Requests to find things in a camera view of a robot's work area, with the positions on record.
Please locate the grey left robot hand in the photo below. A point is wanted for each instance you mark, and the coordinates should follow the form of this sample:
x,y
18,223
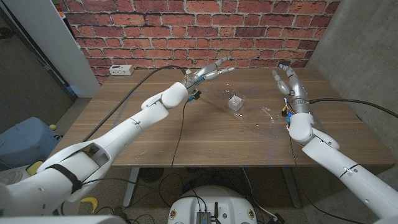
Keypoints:
x,y
205,74

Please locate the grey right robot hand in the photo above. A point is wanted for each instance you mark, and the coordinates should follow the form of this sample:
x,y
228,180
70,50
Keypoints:
x,y
295,90

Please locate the small white block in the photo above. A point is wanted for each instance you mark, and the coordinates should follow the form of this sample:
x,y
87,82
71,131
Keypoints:
x,y
235,102

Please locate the clear cellophane sheet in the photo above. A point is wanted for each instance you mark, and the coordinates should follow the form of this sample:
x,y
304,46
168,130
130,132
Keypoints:
x,y
245,115

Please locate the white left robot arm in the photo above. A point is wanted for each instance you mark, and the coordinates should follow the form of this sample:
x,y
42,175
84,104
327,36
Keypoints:
x,y
102,149

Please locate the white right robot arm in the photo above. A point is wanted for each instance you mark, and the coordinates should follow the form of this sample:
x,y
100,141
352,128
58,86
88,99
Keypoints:
x,y
335,165

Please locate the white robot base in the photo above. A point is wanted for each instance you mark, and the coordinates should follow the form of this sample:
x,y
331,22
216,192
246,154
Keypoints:
x,y
230,202

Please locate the red brick print backdrop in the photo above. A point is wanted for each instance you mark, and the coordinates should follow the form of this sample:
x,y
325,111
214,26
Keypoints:
x,y
202,31

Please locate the white power strip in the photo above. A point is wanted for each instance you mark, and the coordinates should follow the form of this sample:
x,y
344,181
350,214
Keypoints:
x,y
121,70

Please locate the grey table leg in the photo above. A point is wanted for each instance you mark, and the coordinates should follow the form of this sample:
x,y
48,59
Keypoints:
x,y
290,186

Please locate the black round floor object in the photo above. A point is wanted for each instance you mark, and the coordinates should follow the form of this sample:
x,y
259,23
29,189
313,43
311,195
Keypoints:
x,y
152,175

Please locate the black plug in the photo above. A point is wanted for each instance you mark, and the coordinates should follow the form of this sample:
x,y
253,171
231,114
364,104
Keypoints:
x,y
278,218

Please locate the white table leg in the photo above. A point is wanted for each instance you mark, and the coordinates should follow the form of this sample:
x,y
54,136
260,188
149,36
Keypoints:
x,y
132,183

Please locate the black electronics box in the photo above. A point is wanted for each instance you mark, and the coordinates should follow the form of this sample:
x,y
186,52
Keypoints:
x,y
203,217

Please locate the small yellow-green ball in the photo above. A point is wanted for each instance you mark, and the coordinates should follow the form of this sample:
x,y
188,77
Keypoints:
x,y
53,127

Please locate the yellow banana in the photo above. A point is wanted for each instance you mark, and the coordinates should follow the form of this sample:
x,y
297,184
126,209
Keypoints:
x,y
91,202

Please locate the black and yellow object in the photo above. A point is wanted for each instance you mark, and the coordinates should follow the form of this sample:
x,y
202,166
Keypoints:
x,y
33,167

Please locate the white robot torso edge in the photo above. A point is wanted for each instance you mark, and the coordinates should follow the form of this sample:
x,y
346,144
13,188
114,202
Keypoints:
x,y
62,220

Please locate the grey white sneaker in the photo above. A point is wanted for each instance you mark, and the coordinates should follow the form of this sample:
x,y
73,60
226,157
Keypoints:
x,y
9,177

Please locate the white wall panel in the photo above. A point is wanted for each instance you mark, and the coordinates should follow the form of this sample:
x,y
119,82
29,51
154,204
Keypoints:
x,y
46,37

